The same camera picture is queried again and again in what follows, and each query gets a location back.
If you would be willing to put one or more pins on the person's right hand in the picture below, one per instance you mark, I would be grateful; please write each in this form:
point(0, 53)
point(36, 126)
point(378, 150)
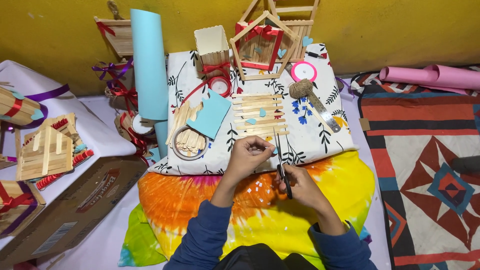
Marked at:
point(305, 189)

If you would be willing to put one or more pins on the person's left hand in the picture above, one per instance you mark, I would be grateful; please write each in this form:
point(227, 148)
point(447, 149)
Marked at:
point(243, 159)

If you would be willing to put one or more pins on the person's left fingers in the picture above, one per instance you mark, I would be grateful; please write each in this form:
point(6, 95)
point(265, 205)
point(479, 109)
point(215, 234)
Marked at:
point(260, 145)

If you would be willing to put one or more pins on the person's right fingers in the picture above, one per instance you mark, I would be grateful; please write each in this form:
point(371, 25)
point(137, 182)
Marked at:
point(294, 180)

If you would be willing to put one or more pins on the scattered white paper scraps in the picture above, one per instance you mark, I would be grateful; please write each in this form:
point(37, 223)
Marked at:
point(258, 187)

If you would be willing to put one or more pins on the popsicle stick fence panel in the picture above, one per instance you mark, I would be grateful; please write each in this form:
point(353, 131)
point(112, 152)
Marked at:
point(258, 105)

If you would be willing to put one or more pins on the floral print white cloth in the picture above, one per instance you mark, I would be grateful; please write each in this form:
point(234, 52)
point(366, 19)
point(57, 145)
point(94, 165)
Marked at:
point(318, 146)

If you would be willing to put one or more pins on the blue paper sheet piece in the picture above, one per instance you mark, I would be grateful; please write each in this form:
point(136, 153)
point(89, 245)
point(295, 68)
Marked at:
point(210, 116)

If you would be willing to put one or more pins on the single popsicle stick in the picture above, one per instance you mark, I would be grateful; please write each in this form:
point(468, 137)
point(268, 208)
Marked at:
point(318, 117)

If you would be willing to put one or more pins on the brown twine ball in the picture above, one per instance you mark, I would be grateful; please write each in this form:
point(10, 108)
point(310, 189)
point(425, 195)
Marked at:
point(300, 89)

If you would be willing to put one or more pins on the red ribbon spool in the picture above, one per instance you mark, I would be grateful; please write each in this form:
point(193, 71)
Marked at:
point(220, 87)

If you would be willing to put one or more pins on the steel ruler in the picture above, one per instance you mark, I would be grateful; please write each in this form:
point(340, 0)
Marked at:
point(326, 112)

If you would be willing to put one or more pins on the pile of loose popsicle sticks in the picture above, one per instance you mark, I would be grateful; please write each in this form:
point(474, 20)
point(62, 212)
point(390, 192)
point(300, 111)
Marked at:
point(182, 116)

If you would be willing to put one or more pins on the clear tape roll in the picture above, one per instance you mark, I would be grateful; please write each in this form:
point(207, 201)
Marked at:
point(176, 148)

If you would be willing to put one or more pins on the pink ribbon spool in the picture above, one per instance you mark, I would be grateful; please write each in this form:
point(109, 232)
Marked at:
point(303, 71)

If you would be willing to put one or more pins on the small cardboard piece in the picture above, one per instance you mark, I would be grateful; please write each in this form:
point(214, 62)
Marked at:
point(364, 124)

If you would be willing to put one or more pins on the tie-dye colourful cloth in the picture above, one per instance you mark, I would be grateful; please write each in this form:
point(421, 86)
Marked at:
point(187, 202)

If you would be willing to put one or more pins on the black pen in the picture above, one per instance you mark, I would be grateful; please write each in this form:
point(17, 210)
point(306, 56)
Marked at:
point(315, 55)

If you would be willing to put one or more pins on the cream popsicle stick box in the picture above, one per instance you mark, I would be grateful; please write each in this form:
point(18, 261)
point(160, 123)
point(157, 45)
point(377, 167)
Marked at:
point(212, 47)

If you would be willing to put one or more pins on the round stick craft red ribbon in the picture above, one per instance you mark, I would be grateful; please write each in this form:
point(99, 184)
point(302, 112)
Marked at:
point(138, 129)

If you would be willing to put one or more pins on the patterned geometric rug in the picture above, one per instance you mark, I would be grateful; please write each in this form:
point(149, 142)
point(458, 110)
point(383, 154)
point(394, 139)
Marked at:
point(423, 168)

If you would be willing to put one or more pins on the light blue rolled paper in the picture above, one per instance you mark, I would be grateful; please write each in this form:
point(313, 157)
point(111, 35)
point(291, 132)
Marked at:
point(150, 67)

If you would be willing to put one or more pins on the craft with red ribbon bow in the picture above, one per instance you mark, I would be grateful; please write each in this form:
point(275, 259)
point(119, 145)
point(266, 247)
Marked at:
point(123, 95)

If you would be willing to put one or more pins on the craft with purple ribbon bow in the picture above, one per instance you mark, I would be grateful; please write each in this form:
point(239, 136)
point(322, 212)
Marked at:
point(112, 71)

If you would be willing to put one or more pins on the pink rolled paper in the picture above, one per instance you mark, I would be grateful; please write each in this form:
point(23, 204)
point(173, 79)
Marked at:
point(431, 77)

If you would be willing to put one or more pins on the white paper sheet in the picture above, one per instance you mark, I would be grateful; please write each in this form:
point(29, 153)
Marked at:
point(90, 123)

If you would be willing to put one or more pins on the grey object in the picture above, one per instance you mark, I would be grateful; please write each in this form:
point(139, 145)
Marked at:
point(467, 165)

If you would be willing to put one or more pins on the hanging popsicle stick basket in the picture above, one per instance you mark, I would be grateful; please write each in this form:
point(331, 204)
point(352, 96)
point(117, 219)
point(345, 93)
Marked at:
point(118, 35)

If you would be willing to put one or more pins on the brown cardboard box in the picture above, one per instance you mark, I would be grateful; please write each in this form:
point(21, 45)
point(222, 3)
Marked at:
point(75, 210)

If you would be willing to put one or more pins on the popsicle stick house red trim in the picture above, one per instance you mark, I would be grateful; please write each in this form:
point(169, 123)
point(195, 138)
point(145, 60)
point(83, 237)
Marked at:
point(47, 152)

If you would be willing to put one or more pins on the purple ribbon strip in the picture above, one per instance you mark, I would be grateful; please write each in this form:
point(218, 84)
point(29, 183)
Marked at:
point(48, 93)

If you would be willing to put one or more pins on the round popsicle stick holder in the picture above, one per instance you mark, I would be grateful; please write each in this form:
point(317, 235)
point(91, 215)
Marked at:
point(17, 107)

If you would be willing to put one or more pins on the stick box with ribbons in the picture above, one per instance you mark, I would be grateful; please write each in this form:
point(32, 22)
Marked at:
point(17, 206)

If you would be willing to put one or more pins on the pentagon popsicle stick house frame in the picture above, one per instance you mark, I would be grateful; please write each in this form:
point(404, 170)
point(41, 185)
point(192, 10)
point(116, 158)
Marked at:
point(262, 50)

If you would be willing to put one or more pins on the tall popsicle stick frame craft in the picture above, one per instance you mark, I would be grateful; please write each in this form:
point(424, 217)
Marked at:
point(302, 33)

